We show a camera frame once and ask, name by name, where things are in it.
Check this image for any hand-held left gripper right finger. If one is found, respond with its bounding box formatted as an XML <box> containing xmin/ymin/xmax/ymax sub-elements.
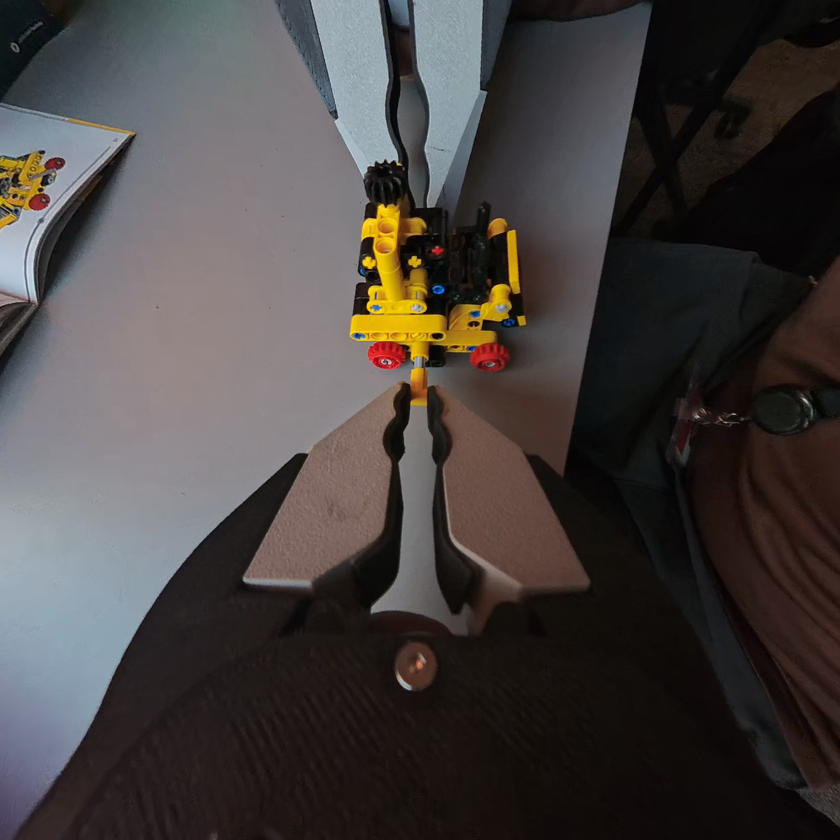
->
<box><xmin>425</xmin><ymin>384</ymin><xmax>592</xmax><ymax>636</ymax></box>

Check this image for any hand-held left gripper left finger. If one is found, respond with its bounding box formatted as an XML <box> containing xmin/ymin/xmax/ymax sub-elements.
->
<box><xmin>243</xmin><ymin>381</ymin><xmax>413</xmax><ymax>611</ymax></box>

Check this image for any black pouch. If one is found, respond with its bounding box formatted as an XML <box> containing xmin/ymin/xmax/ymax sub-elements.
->
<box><xmin>0</xmin><ymin>0</ymin><xmax>67</xmax><ymax>96</ymax></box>

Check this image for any lego instruction booklet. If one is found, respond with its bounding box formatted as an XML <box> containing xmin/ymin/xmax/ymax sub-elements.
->
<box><xmin>0</xmin><ymin>101</ymin><xmax>137</xmax><ymax>358</ymax></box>

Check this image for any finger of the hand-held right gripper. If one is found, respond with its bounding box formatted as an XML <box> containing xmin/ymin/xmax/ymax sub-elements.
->
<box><xmin>407</xmin><ymin>0</ymin><xmax>514</xmax><ymax>206</ymax></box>
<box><xmin>277</xmin><ymin>0</ymin><xmax>413</xmax><ymax>193</ymax></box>

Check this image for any clear badge holder clip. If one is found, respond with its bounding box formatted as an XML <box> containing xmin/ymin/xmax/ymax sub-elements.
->
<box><xmin>664</xmin><ymin>381</ymin><xmax>756</xmax><ymax>470</ymax></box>

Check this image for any black badge reel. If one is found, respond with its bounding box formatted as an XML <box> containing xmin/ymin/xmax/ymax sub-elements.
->
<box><xmin>753</xmin><ymin>386</ymin><xmax>816</xmax><ymax>435</ymax></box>

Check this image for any person in brown shirt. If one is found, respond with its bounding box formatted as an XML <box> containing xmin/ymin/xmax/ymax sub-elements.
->
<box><xmin>564</xmin><ymin>236</ymin><xmax>815</xmax><ymax>791</ymax></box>

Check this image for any yellow lego vehicle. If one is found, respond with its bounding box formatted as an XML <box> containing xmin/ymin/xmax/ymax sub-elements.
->
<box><xmin>348</xmin><ymin>161</ymin><xmax>527</xmax><ymax>409</ymax></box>

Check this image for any person's brown shirt torso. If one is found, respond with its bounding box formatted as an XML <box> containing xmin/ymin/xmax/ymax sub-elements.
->
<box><xmin>682</xmin><ymin>256</ymin><xmax>840</xmax><ymax>795</ymax></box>

